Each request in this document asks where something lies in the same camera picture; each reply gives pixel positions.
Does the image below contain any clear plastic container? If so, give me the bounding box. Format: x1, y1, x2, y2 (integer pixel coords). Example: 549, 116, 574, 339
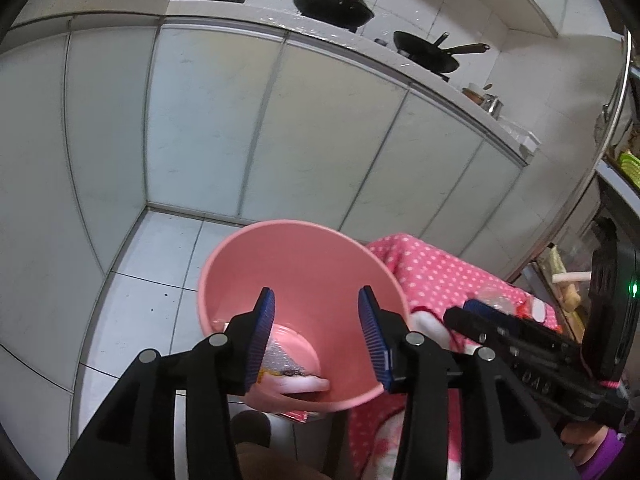
542, 242, 593, 313

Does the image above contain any pink dotted cherry blanket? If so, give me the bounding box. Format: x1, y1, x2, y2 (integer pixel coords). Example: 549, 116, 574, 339
347, 232, 566, 480

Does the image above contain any person's right hand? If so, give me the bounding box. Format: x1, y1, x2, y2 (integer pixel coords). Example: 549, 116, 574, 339
562, 422, 618, 466

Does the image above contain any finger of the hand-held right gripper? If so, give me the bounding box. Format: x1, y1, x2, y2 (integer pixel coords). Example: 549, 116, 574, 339
462, 299, 586, 356
444, 307, 546, 366

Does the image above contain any silver foil wrapper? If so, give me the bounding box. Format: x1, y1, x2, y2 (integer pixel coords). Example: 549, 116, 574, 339
260, 345, 306, 378

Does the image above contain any white plastic tray box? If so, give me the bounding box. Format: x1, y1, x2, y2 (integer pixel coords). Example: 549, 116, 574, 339
500, 117, 542, 153

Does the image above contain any green plastic basket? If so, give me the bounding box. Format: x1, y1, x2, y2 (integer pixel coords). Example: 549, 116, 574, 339
617, 151, 640, 183

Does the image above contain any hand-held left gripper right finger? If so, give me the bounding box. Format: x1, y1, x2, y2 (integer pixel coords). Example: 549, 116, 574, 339
357, 286, 583, 480

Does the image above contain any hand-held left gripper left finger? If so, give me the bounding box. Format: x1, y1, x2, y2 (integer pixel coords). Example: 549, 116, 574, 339
57, 287, 277, 480

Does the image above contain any kitchen counter cabinet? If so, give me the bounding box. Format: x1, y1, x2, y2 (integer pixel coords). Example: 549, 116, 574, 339
0, 0, 601, 396

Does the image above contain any pink plastic bucket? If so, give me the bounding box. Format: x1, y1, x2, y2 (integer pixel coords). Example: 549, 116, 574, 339
196, 219, 411, 413

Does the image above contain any person's right forearm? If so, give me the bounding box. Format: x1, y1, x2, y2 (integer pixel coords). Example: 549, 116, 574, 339
580, 435, 631, 480

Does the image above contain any white plastic piece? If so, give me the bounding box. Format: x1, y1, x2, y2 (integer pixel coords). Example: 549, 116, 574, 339
272, 376, 331, 394

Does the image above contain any clear plastic bottle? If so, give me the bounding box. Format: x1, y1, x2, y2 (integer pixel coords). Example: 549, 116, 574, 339
475, 282, 526, 316

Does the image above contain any white rolling pin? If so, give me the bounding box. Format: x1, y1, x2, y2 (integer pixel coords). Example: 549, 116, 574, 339
551, 270, 593, 286

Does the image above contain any red white packet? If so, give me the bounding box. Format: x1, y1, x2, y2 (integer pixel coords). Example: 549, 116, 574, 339
517, 297, 551, 328

